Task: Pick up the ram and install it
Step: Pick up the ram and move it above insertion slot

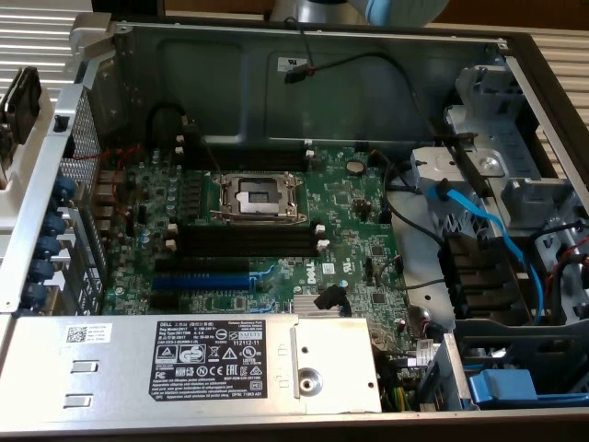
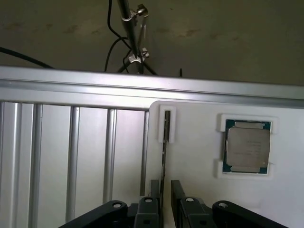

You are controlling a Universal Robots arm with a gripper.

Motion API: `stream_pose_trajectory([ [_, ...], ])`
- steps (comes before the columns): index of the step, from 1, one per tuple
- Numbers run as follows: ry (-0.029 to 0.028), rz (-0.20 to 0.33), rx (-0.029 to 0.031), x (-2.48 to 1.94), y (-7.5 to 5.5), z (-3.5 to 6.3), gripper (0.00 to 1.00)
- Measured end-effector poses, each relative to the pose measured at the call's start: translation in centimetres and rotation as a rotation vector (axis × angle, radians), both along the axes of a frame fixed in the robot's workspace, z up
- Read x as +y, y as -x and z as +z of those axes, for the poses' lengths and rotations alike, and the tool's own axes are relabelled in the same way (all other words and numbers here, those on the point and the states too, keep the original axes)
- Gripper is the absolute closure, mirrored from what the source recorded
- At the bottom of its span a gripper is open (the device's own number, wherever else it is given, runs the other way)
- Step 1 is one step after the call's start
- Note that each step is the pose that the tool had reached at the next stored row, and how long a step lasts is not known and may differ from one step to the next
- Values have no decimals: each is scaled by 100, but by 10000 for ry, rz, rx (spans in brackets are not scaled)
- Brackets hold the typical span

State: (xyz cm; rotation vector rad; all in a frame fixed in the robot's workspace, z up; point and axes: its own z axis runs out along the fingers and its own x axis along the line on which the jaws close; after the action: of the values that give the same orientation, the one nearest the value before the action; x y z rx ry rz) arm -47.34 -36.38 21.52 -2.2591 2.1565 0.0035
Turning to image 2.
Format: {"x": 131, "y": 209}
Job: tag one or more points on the metal tripod stand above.
{"x": 127, "y": 23}

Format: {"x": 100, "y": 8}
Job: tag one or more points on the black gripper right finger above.
{"x": 190, "y": 213}

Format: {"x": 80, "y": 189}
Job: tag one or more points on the CPU with silver lid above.
{"x": 247, "y": 147}

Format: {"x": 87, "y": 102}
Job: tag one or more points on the white parts rack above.
{"x": 194, "y": 154}

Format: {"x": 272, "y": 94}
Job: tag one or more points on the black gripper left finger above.
{"x": 147, "y": 213}

